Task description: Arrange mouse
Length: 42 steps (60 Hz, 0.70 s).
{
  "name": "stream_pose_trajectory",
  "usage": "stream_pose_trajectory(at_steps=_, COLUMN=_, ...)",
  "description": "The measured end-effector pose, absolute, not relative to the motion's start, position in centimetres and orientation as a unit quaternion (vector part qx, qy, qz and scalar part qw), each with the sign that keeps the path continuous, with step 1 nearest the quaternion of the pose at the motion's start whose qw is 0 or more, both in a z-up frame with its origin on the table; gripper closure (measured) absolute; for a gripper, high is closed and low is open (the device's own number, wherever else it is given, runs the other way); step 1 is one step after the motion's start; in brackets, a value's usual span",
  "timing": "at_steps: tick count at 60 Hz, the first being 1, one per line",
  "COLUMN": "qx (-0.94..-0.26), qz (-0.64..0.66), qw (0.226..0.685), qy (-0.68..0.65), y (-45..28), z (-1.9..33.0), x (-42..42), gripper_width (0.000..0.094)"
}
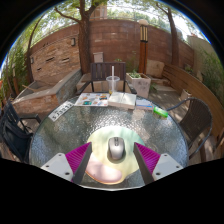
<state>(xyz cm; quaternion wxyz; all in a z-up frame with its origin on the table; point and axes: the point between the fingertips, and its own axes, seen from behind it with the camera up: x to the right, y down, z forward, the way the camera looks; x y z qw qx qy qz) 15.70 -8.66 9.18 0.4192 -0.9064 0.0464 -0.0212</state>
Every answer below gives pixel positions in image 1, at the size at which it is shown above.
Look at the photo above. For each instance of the small white blue booklet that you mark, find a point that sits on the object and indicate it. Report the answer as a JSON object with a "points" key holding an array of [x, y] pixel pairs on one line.
{"points": [[144, 104]]}

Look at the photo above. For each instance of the dark wicker chair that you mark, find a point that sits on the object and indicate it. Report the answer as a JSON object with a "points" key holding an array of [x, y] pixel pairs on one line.
{"points": [[196, 118]]}

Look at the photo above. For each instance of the open white book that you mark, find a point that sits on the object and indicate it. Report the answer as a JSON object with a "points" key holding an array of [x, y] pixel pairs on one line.
{"points": [[122, 99]]}

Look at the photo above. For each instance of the forked tree trunk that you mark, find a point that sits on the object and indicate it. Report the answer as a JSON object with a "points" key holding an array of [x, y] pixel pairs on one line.
{"points": [[84, 36]]}

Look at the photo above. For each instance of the small white planter box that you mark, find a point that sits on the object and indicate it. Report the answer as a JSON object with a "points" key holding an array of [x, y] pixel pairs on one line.
{"points": [[185, 94]]}

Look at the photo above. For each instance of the white number plate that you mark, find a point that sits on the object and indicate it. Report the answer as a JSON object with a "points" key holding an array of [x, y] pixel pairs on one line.
{"points": [[61, 111]]}

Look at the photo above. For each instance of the grey computer mouse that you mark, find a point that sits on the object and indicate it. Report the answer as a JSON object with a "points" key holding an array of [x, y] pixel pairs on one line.
{"points": [[116, 148]]}

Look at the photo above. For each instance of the clear plastic cup with straw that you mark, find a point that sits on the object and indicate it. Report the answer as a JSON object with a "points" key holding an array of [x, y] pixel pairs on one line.
{"points": [[112, 84]]}

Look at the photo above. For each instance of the green packet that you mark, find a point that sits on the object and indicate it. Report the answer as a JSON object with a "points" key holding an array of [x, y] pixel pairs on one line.
{"points": [[160, 112]]}

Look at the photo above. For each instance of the black plastic chair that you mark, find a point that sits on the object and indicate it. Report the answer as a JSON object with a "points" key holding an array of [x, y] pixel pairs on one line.
{"points": [[13, 133]]}

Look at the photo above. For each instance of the wooden garden lamp post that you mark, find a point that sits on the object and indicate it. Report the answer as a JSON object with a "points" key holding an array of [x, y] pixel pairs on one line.
{"points": [[143, 45]]}

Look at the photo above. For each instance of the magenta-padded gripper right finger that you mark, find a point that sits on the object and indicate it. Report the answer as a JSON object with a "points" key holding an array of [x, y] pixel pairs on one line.
{"points": [[149, 157]]}

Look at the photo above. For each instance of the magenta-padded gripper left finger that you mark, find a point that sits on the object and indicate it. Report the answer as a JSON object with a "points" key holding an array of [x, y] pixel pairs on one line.
{"points": [[76, 157]]}

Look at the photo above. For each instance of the dark wooden slatted chair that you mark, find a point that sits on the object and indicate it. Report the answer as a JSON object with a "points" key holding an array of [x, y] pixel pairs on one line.
{"points": [[101, 71]]}

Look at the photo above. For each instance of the beige stone block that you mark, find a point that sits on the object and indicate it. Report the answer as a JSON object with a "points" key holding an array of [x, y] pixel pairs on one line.
{"points": [[155, 68]]}

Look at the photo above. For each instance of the white planter box with plants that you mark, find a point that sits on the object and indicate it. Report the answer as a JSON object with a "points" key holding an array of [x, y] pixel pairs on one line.
{"points": [[139, 84]]}

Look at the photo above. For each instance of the slim tree trunk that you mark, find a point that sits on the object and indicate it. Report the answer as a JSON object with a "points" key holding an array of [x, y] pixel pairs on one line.
{"points": [[173, 36]]}

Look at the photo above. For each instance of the colourful printed sheet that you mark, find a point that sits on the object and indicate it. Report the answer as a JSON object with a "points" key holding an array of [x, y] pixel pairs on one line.
{"points": [[92, 99]]}

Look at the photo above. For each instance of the pastel green mouse pad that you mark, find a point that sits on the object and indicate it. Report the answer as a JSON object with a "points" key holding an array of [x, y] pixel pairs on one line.
{"points": [[100, 173]]}

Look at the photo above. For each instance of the grey wall utility box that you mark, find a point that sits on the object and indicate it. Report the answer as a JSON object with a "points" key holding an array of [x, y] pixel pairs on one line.
{"points": [[98, 57]]}

